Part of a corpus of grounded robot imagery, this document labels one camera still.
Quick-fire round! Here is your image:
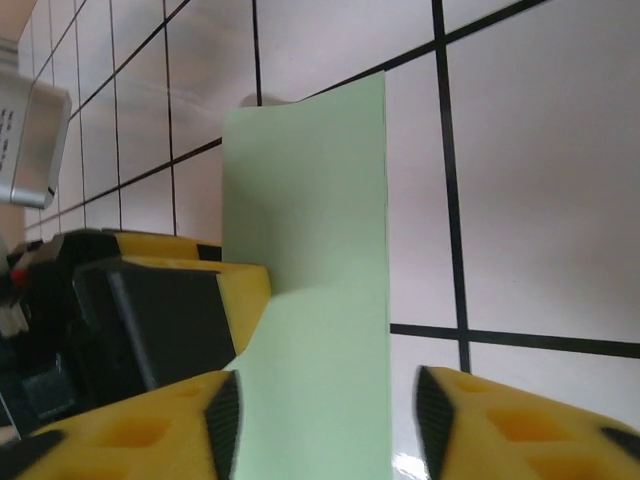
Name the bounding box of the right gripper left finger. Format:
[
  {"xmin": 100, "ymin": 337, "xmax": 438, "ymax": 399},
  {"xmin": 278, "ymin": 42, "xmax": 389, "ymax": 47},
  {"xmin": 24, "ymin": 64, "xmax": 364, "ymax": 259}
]
[{"xmin": 0, "ymin": 369, "xmax": 246, "ymax": 480}]

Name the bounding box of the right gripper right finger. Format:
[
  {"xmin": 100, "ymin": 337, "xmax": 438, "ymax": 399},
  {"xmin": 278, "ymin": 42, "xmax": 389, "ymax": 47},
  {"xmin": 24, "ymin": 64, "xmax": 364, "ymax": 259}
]
[{"xmin": 414, "ymin": 364, "xmax": 640, "ymax": 480}]

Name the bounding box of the light green cloth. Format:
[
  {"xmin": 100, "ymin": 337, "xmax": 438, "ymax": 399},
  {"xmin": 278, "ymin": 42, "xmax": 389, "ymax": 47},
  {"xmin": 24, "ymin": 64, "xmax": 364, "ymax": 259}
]
[{"xmin": 221, "ymin": 69, "xmax": 396, "ymax": 480}]

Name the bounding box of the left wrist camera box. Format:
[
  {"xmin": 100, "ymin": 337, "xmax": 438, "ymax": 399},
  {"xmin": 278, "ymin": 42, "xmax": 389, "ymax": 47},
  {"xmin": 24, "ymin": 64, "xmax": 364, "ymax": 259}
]
[{"xmin": 0, "ymin": 37, "xmax": 74, "ymax": 209}]

